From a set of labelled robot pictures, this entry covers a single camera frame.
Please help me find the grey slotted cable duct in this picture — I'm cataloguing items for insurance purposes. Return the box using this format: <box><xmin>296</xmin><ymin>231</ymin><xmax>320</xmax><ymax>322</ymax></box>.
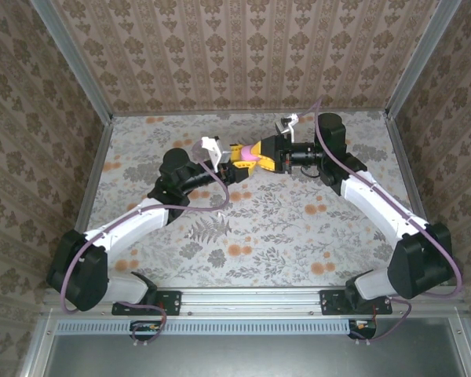
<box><xmin>57</xmin><ymin>318</ymin><xmax>354</xmax><ymax>335</ymax></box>

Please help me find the floral patterned table cover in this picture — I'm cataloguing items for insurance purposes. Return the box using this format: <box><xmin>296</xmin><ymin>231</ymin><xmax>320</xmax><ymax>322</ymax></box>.
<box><xmin>76</xmin><ymin>111</ymin><xmax>436</xmax><ymax>290</ymax></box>

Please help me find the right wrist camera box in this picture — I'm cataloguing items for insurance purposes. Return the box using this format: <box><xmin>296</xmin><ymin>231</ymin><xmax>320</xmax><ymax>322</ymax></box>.
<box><xmin>274</xmin><ymin>112</ymin><xmax>301</xmax><ymax>145</ymax></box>

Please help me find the aluminium frame post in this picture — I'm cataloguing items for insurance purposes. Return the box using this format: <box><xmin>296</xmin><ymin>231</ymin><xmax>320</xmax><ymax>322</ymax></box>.
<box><xmin>384</xmin><ymin>0</ymin><xmax>464</xmax><ymax>119</ymax></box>
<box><xmin>29</xmin><ymin>0</ymin><xmax>115</xmax><ymax>123</ymax></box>

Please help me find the pink earbud charging case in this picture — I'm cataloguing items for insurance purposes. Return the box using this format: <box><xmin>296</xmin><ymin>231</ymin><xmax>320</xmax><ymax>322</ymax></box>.
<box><xmin>239</xmin><ymin>143</ymin><xmax>261</xmax><ymax>162</ymax></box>

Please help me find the grey metal sheet panel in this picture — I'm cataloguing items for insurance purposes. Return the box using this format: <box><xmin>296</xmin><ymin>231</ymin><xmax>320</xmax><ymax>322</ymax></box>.
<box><xmin>19</xmin><ymin>309</ymin><xmax>471</xmax><ymax>377</ymax></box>

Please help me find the black electronics box with wires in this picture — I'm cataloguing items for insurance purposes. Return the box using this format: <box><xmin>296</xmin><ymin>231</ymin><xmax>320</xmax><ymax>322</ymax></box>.
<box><xmin>348</xmin><ymin>319</ymin><xmax>378</xmax><ymax>341</ymax></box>
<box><xmin>130</xmin><ymin>320</ymin><xmax>166</xmax><ymax>342</ymax></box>

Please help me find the aluminium table edge rail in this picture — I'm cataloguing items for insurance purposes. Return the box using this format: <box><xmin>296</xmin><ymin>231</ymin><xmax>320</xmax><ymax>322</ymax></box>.
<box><xmin>73</xmin><ymin>115</ymin><xmax>115</xmax><ymax>236</ymax></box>
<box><xmin>383</xmin><ymin>113</ymin><xmax>448</xmax><ymax>286</ymax></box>

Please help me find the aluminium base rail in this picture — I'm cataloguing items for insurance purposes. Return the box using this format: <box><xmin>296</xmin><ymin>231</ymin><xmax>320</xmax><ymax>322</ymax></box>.
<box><xmin>42</xmin><ymin>287</ymin><xmax>466</xmax><ymax>317</ymax></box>

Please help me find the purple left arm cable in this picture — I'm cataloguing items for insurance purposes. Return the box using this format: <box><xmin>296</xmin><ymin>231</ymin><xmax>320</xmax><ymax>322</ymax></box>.
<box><xmin>64</xmin><ymin>143</ymin><xmax>231</xmax><ymax>347</ymax></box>

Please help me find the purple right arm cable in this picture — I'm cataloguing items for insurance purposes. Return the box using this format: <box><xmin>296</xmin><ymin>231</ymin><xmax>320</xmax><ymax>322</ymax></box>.
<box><xmin>298</xmin><ymin>96</ymin><xmax>464</xmax><ymax>343</ymax></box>

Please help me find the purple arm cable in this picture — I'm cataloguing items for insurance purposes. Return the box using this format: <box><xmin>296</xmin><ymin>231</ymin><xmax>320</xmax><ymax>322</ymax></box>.
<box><xmin>298</xmin><ymin>96</ymin><xmax>464</xmax><ymax>343</ymax></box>
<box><xmin>64</xmin><ymin>143</ymin><xmax>231</xmax><ymax>347</ymax></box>

